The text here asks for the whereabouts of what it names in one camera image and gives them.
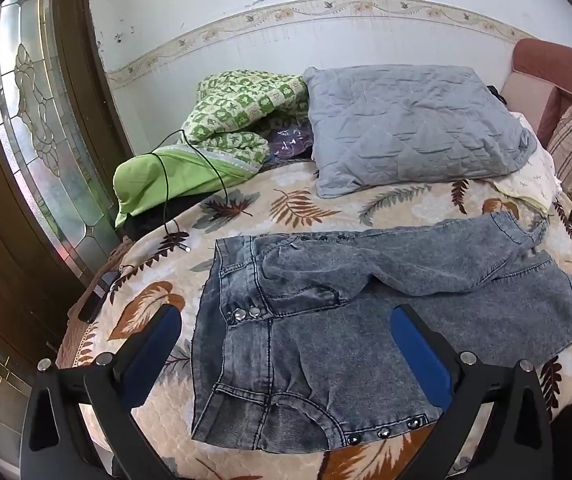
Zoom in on green checked quilt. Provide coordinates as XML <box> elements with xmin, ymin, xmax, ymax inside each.
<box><xmin>113</xmin><ymin>71</ymin><xmax>311</xmax><ymax>228</ymax></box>

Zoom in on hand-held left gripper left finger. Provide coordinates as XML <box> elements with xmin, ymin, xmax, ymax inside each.
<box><xmin>20</xmin><ymin>302</ymin><xmax>183</xmax><ymax>480</ymax></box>

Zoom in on grey denim pants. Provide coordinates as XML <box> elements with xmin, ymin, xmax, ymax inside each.
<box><xmin>191</xmin><ymin>210</ymin><xmax>572</xmax><ymax>453</ymax></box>

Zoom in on pink padded headboard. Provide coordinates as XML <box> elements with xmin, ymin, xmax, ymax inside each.
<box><xmin>498</xmin><ymin>37</ymin><xmax>572</xmax><ymax>146</ymax></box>

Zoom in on black cable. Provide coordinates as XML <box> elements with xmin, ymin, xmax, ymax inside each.
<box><xmin>143</xmin><ymin>129</ymin><xmax>234</xmax><ymax>252</ymax></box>

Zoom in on cream pillow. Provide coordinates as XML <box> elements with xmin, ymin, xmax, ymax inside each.
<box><xmin>493</xmin><ymin>110</ymin><xmax>564</xmax><ymax>213</ymax></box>

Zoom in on wooden door with patterned glass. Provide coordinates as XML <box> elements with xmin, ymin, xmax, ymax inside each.
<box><xmin>0</xmin><ymin>0</ymin><xmax>134</xmax><ymax>361</ymax></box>

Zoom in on black flat device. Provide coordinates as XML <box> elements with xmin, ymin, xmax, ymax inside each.
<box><xmin>76</xmin><ymin>270</ymin><xmax>121</xmax><ymax>323</ymax></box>

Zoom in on grey quilted pillow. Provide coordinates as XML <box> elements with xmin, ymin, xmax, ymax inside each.
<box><xmin>303</xmin><ymin>64</ymin><xmax>538</xmax><ymax>198</ymax></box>

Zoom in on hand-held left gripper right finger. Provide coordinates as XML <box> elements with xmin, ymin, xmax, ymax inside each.
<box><xmin>390</xmin><ymin>302</ymin><xmax>553</xmax><ymax>480</ymax></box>

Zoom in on leaf printed blanket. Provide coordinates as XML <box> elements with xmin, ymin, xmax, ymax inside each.
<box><xmin>58</xmin><ymin>162</ymin><xmax>572</xmax><ymax>480</ymax></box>

